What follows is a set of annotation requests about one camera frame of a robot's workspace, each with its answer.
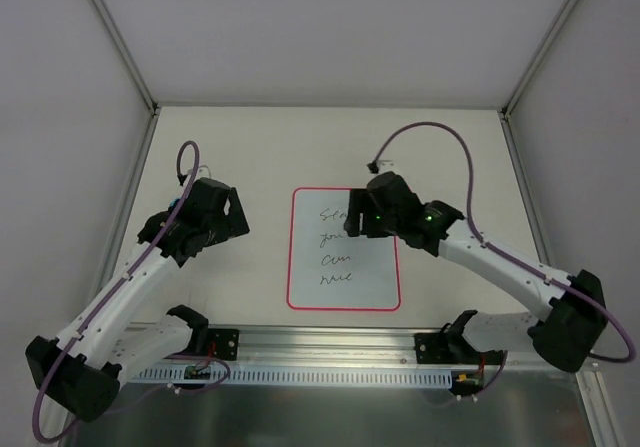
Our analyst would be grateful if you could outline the pink framed whiteboard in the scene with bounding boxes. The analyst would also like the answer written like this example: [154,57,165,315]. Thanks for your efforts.
[287,187,401,312]

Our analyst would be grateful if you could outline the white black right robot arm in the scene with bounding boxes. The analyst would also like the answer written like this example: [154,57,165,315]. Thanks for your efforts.
[344,172,607,373]

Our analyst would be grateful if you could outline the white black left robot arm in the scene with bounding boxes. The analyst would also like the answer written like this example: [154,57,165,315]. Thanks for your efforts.
[26,178,250,422]

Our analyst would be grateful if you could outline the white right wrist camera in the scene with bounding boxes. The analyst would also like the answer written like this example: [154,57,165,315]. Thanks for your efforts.
[373,160,396,175]

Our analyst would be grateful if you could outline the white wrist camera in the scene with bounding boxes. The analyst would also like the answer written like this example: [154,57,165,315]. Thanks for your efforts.
[373,160,396,175]
[186,164,211,179]

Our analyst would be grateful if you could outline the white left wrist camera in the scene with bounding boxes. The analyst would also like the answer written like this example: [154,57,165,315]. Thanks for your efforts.
[186,164,211,179]

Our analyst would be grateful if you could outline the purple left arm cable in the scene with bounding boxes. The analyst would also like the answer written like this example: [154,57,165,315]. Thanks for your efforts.
[30,139,202,443]

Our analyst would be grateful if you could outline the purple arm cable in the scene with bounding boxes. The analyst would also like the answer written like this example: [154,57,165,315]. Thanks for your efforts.
[367,121,638,364]
[30,139,202,443]

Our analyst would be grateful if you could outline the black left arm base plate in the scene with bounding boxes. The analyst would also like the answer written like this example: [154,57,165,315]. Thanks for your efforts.
[189,327,240,361]

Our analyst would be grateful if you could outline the front aluminium mounting rail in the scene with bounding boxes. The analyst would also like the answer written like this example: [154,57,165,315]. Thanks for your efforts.
[57,321,601,373]

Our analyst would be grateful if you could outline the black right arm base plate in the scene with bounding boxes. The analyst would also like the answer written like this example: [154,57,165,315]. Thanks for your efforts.
[413,331,504,367]

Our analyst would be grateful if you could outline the white slotted cable duct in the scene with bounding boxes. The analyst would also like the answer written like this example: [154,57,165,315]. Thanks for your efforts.
[133,363,453,390]

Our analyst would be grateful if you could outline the left aluminium corner post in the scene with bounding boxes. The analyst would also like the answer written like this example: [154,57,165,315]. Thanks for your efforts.
[88,0,158,115]

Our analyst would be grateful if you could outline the aluminium corner post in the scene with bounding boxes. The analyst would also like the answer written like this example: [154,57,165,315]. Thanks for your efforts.
[500,0,582,119]
[88,0,158,115]

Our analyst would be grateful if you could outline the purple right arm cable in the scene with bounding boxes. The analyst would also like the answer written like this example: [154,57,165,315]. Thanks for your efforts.
[367,121,638,364]

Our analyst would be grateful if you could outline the right aluminium corner post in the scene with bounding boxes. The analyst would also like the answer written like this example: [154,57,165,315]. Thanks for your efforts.
[500,0,582,119]

